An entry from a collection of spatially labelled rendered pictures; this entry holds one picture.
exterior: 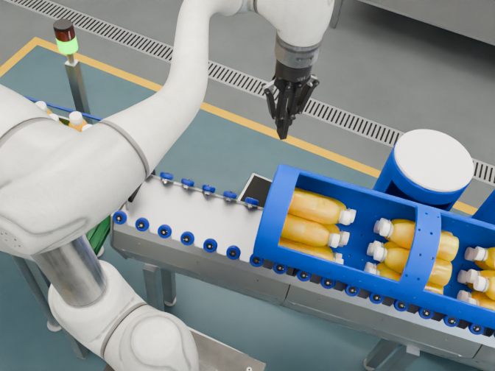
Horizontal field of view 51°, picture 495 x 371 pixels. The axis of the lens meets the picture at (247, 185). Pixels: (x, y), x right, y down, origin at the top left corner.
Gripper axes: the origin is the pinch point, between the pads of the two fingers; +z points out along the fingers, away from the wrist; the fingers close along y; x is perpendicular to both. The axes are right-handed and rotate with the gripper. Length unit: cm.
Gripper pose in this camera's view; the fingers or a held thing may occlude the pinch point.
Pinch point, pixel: (283, 125)
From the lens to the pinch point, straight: 122.3
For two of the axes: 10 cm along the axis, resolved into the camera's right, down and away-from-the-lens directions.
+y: 9.5, -2.1, 2.4
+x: -3.1, -7.7, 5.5
